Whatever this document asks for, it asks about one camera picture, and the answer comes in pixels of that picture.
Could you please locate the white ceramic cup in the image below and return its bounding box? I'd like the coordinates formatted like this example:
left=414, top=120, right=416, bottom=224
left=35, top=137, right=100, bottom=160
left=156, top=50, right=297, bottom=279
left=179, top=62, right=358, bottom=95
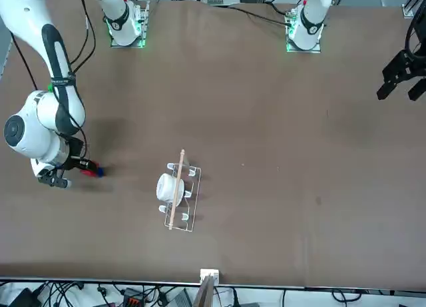
left=156, top=172, right=186, bottom=206

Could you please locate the wooden stick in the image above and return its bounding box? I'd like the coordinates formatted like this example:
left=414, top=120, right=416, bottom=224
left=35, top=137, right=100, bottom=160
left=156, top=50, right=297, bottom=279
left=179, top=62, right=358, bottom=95
left=168, top=149, right=186, bottom=231

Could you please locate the black power adapter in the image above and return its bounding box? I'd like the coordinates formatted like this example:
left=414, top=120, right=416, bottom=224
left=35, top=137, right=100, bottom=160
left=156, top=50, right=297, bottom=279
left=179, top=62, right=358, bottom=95
left=7, top=288, right=40, bottom=307

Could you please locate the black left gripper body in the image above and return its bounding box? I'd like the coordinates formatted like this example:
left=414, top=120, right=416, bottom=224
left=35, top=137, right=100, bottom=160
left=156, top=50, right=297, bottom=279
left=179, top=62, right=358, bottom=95
left=404, top=49, right=426, bottom=81

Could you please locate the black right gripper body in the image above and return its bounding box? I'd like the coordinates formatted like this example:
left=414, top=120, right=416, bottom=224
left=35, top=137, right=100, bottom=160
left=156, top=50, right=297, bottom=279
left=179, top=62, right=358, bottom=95
left=63, top=137, right=89, bottom=170

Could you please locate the black box with orange plugs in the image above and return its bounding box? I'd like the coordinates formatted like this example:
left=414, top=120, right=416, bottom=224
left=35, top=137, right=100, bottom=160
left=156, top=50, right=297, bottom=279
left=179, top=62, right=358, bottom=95
left=121, top=288, right=147, bottom=307

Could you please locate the aluminium profile post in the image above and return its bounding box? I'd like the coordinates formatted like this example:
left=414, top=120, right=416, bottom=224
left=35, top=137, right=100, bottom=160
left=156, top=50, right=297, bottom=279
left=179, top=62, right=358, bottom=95
left=194, top=268, right=220, bottom=307

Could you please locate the clear wire cup rack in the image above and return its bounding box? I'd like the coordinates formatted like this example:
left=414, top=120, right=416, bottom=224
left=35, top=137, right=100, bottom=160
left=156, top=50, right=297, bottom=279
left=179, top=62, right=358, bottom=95
left=163, top=162, right=202, bottom=233

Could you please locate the aluminium frame profile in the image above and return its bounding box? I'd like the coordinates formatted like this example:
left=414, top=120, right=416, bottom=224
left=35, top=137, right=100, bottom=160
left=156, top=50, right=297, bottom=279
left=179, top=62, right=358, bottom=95
left=401, top=0, right=426, bottom=18

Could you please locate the black cable with white label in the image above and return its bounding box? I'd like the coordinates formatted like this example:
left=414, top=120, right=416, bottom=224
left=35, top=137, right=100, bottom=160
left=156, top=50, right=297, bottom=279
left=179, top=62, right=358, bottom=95
left=68, top=0, right=98, bottom=74

